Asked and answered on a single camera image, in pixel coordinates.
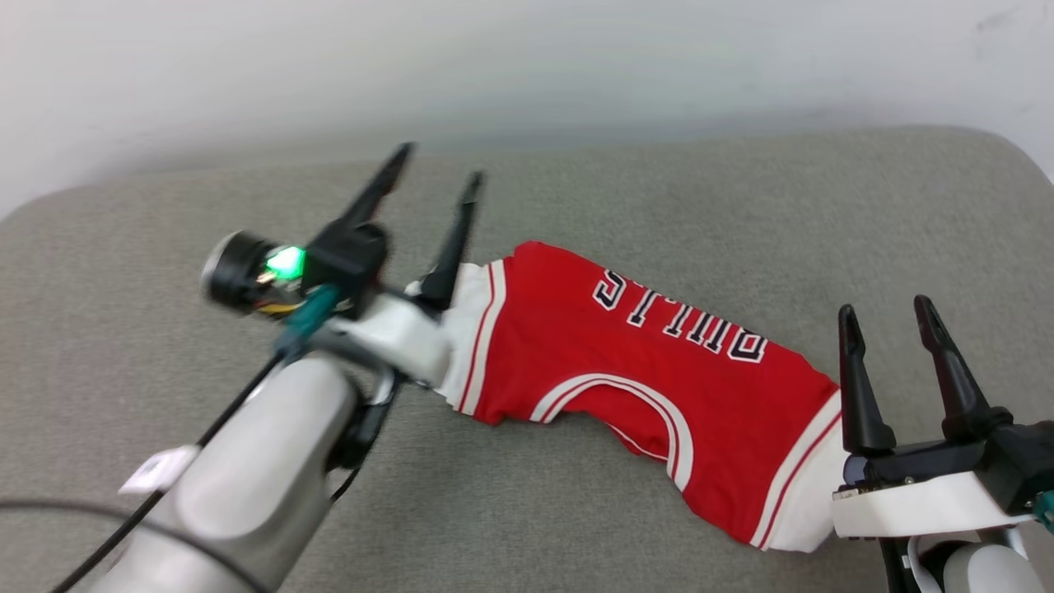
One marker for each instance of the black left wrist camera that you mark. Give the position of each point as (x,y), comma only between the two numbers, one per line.
(346,259)

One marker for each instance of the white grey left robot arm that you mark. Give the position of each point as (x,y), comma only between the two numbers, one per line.
(247,478)

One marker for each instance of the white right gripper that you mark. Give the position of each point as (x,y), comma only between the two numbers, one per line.
(914,502)

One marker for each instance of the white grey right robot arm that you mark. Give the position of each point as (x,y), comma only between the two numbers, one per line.
(988,572)

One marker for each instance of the white label tag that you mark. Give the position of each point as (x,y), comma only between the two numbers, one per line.
(158,469)

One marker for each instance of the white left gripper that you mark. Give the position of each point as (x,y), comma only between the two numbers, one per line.
(395,338)

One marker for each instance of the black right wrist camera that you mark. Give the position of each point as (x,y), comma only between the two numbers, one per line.
(1025,461)

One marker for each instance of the red and white basketball jersey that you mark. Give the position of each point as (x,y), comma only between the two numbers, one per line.
(617,362)

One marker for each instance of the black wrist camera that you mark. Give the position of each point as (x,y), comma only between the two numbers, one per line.
(346,259)
(1025,461)

